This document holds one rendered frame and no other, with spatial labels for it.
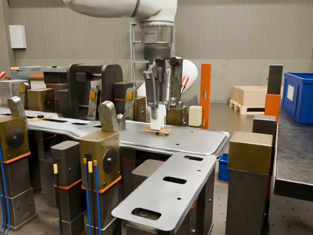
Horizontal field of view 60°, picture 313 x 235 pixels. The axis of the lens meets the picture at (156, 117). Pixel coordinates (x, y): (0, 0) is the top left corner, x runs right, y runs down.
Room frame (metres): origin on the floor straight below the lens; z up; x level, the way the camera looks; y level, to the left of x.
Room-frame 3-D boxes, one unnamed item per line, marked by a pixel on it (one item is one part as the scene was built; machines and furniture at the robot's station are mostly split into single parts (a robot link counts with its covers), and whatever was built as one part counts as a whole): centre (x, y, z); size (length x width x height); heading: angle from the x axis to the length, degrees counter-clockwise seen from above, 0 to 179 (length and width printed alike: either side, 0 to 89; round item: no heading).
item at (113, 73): (1.11, 0.25, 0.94); 0.18 x 0.13 x 0.49; 66
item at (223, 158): (1.11, -0.33, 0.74); 0.11 x 0.10 x 0.09; 66
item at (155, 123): (0.76, 0.00, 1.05); 0.03 x 0.01 x 0.07; 66
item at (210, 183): (0.71, -0.13, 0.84); 0.12 x 0.05 x 0.29; 156
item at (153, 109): (0.74, 0.01, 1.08); 0.03 x 0.01 x 0.05; 156
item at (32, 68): (1.36, 0.50, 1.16); 0.37 x 0.14 x 0.02; 66
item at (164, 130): (0.77, 0.00, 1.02); 0.08 x 0.04 x 0.01; 66
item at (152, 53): (0.77, 0.00, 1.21); 0.08 x 0.07 x 0.09; 156
